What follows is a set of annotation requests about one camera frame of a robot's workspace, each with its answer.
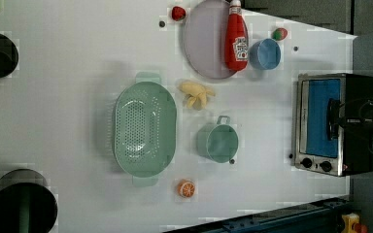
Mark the yellow orange toy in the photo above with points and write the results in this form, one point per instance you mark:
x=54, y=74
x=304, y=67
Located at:
x=353, y=224

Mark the plush yellow banana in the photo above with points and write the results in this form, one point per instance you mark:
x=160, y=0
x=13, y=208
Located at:
x=196, y=92

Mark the red plush ketchup bottle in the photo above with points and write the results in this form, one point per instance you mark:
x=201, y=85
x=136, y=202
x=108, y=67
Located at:
x=236, y=38

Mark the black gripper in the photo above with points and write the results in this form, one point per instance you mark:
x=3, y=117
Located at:
x=354, y=115

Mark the mint green colander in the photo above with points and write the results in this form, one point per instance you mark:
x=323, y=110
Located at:
x=145, y=129

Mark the silver black toaster oven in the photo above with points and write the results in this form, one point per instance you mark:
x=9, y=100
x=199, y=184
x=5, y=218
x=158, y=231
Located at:
x=354, y=156

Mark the blue oven door with handle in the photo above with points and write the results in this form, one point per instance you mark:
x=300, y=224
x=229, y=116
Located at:
x=315, y=97

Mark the plush orange slice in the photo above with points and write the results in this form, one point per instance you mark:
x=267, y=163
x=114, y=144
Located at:
x=186, y=188

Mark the red plush strawberry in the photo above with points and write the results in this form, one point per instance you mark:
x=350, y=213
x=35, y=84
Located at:
x=178, y=13

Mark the blue metal frame rail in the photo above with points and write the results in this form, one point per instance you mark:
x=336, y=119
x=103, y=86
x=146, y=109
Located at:
x=316, y=217

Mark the black cylinder base lower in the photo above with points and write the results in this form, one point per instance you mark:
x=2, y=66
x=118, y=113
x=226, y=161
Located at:
x=26, y=203

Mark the light blue cup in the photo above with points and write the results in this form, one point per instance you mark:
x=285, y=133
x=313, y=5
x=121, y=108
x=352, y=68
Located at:
x=265, y=54

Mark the mint green cup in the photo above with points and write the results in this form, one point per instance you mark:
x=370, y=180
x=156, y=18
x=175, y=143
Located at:
x=218, y=141

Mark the small red green fruit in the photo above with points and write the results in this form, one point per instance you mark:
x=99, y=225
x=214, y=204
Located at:
x=279, y=34

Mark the lavender round plate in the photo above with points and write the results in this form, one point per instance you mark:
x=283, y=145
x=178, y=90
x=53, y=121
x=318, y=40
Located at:
x=204, y=36

